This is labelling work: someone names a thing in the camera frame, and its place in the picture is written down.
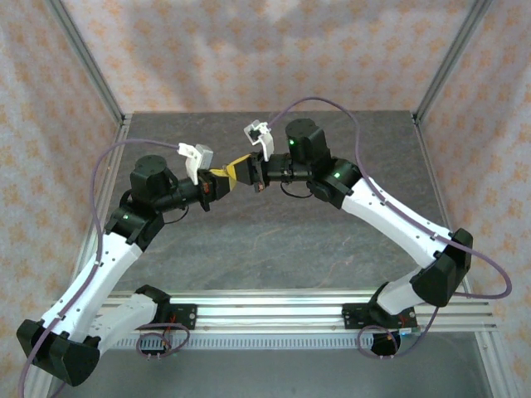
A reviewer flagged grey metal panel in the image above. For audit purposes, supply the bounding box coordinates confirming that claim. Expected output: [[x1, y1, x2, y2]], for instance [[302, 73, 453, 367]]
[[45, 347, 494, 398]]

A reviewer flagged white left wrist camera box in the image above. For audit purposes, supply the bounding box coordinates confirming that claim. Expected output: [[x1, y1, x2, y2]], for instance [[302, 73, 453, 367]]
[[178, 143, 215, 186]]

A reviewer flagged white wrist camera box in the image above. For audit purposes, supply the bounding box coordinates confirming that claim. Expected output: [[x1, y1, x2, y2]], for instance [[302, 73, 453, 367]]
[[242, 119, 275, 162], [178, 143, 215, 186]]

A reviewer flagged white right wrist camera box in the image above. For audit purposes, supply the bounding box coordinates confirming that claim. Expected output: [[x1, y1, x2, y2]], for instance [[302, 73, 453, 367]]
[[242, 119, 275, 162]]

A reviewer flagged thin black cable loop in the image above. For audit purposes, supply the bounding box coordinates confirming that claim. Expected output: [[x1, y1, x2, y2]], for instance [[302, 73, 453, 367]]
[[279, 182, 313, 200], [163, 201, 190, 224]]

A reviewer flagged aluminium table side rail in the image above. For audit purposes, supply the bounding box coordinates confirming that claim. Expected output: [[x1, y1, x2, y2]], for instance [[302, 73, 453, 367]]
[[412, 114, 474, 298], [66, 114, 134, 299]]

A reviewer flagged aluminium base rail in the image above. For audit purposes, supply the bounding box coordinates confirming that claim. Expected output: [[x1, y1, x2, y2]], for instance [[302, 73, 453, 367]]
[[99, 288, 497, 332]]

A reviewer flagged aluminium frame post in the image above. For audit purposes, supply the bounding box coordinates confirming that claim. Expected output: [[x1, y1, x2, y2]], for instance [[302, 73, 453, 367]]
[[413, 0, 494, 122], [45, 0, 126, 122]]

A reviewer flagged grey slotted cable duct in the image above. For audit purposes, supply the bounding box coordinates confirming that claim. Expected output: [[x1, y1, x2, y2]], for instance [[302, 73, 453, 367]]
[[107, 334, 478, 350]]

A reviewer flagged aluminium frame leg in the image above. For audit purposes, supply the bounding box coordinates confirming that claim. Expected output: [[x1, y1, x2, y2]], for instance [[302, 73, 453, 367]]
[[475, 331, 519, 398]]

